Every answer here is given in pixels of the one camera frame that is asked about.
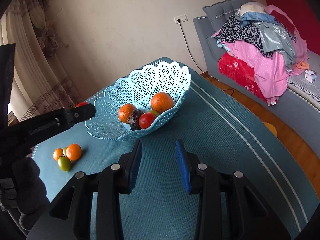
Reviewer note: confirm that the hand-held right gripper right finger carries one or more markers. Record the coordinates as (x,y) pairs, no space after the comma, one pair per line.
(182,170)

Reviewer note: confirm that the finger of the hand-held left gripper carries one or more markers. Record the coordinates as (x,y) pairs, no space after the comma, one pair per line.
(62,121)

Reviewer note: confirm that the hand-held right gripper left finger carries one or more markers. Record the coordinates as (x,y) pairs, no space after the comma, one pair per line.
(136,165)

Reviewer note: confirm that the red tomato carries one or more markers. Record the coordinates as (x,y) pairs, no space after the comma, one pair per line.
(147,120)
(82,104)

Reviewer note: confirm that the dark purple passion fruit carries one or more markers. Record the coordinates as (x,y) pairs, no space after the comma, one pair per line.
(135,120)

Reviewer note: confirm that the bumpy orange mandarin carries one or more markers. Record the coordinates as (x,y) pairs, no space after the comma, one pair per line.
(126,113)
(162,102)

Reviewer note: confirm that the yellowish green tomato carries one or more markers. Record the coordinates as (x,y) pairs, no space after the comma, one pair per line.
(153,112)

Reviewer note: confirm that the light blue plastic basket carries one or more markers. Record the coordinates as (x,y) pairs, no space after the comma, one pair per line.
(150,80)

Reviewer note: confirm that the person's left hand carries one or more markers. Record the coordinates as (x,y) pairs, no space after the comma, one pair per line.
(27,185)

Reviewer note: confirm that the small green tomato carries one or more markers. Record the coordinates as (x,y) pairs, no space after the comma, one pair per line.
(64,152)

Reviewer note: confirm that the smooth orange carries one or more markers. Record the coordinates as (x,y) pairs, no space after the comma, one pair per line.
(58,154)
(73,151)

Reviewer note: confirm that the large green tomato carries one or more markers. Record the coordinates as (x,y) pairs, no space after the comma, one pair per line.
(64,164)

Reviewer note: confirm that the beige patterned curtain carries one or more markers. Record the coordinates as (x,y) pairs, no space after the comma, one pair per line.
(37,55)

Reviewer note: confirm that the yellow round object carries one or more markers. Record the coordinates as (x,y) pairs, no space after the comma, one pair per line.
(271,129)

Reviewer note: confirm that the red floral blanket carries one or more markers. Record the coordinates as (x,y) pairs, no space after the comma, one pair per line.
(235,70)

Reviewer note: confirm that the grey sofa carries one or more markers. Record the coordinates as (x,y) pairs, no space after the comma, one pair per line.
(207,55)

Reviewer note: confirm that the pile of clothes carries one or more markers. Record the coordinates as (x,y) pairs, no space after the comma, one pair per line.
(265,72)

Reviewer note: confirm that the grey patterned sofa cover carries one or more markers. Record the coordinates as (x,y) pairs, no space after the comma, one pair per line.
(300,86)

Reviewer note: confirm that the leopard print cloth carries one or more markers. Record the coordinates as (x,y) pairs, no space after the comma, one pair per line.
(240,33)

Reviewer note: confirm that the small orange object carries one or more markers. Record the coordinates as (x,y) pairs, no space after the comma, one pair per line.
(301,65)

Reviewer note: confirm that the small white box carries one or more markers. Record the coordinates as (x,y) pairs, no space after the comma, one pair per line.
(310,76)

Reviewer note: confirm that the grey satin cloth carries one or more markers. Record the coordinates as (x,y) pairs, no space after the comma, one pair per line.
(277,40)

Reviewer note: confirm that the grey tufted cushion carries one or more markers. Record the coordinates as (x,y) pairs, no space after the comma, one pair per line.
(220,12)

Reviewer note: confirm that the blue denim cloth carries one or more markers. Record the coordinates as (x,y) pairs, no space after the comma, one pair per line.
(257,17)

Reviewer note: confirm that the cream white cloth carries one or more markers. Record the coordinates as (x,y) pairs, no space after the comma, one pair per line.
(252,7)

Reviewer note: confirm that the white wall socket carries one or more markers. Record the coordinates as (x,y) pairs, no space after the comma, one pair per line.
(180,18)

